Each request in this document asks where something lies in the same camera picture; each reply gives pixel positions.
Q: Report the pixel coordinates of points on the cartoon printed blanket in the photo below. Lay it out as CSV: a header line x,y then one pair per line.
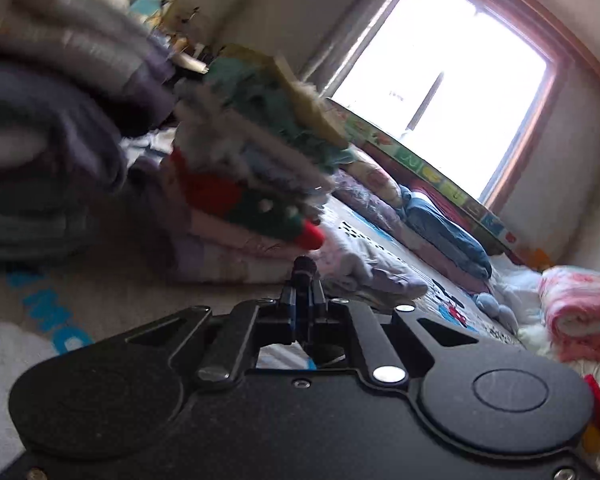
x,y
155,287

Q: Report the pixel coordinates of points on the colourful picture foam mat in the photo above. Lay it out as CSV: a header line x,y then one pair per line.
x,y
415,161

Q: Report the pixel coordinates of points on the teal box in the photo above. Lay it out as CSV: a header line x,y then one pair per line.
x,y
147,2

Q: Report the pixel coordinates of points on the stack of folded colourful clothes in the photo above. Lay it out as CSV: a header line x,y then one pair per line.
x,y
240,185

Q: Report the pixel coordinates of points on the pile of grey purple bedding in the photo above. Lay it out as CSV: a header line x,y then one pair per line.
x,y
55,110

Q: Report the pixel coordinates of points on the wooden framed window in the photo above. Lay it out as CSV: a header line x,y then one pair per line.
x,y
455,85

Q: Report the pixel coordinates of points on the floral pillow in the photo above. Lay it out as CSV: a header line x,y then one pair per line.
x,y
377,177

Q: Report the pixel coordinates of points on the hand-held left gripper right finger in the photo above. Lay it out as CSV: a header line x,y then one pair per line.
x,y
316,306

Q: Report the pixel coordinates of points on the pink folded blanket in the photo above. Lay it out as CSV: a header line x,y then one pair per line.
x,y
575,310

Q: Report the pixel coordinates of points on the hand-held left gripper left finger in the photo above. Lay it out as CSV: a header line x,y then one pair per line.
x,y
290,306

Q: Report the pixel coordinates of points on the blue folded quilt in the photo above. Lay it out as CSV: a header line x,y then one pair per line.
x,y
440,230

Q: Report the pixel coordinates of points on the light purple floral cloth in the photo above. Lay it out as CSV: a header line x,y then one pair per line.
x,y
380,276

